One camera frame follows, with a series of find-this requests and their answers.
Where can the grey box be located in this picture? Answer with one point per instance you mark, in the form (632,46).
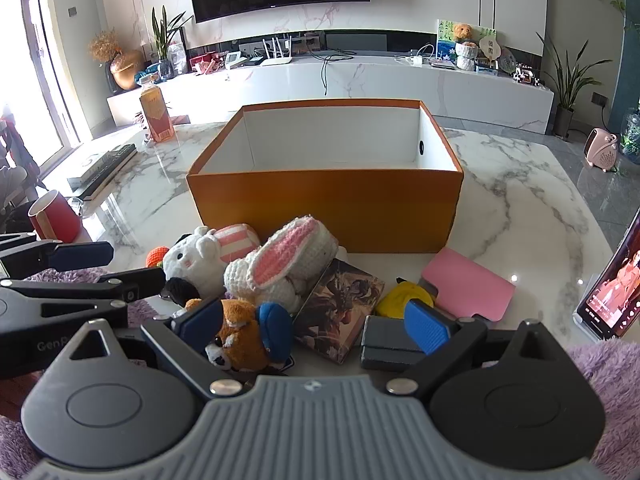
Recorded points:
(385,347)

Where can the purple fluffy blanket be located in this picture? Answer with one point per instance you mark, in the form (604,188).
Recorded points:
(615,385)

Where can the wooden fan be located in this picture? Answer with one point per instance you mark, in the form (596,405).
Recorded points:
(490,47)

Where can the orchid plant in glass vase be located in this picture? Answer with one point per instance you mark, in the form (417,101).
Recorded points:
(164,40)

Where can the pink heater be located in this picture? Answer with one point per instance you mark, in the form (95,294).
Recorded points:
(602,152)

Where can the decorative plate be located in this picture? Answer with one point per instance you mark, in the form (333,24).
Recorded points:
(506,59)

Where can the grey tablet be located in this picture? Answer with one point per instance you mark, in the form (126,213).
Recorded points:
(442,64)

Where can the yellow plush toy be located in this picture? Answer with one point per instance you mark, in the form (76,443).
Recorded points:
(395,302)

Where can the clear plastic bag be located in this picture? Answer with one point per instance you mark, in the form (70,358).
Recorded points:
(177,57)

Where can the golden vase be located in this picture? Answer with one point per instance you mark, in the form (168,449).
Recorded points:
(125,70)

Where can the long-leaf potted plant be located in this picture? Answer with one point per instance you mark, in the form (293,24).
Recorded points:
(567,80)

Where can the white flat box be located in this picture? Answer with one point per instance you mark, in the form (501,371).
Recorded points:
(86,162)

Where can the dark cloth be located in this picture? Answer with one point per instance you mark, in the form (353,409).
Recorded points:
(15,155)

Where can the white charger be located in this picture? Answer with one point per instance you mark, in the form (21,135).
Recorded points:
(416,61)

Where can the orange fox plush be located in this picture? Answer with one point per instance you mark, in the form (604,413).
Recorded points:
(240,332)

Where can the sliding glass door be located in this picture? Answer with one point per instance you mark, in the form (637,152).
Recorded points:
(50,60)

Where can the blue snack bag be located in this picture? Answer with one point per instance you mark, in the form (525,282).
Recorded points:
(149,76)

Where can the white marble TV cabinet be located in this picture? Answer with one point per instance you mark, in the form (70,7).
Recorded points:
(380,90)

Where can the white monitor device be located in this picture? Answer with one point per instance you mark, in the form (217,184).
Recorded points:
(235,59)

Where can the orange drink bottle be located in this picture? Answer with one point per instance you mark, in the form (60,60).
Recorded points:
(156,110)

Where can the illustrated card box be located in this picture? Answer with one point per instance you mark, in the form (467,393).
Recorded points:
(340,310)

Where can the orange cardboard box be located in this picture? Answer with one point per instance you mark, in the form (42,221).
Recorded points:
(325,210)

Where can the dried flowers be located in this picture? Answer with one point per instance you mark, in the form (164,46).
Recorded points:
(105,45)

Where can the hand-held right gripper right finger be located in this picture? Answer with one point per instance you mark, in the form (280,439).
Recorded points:
(425,327)

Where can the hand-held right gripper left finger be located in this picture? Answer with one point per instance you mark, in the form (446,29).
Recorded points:
(200,322)

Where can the green painting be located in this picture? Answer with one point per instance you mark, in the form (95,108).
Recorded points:
(445,35)

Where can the red gift box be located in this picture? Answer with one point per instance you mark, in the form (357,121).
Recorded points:
(202,64)

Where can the brown teddy bear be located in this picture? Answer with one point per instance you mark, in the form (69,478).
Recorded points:
(463,32)

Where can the white pink crochet bunny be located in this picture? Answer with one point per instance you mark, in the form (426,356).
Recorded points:
(285,260)

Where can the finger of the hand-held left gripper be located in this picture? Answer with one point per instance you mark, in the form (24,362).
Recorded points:
(142,285)
(82,255)

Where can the black white cow toy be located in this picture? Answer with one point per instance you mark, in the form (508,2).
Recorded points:
(525,75)

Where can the wall outlet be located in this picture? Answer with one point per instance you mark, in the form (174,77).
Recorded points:
(600,99)

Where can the red cup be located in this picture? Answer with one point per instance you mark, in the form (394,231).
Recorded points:
(57,217)

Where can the pink striped plush toy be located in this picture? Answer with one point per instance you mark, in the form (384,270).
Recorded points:
(240,242)

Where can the smartphone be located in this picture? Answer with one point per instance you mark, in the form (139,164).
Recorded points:
(617,290)

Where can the white router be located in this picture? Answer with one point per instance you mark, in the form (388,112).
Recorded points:
(277,60)

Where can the orange crochet carrot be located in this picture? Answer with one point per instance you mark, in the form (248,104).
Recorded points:
(156,256)

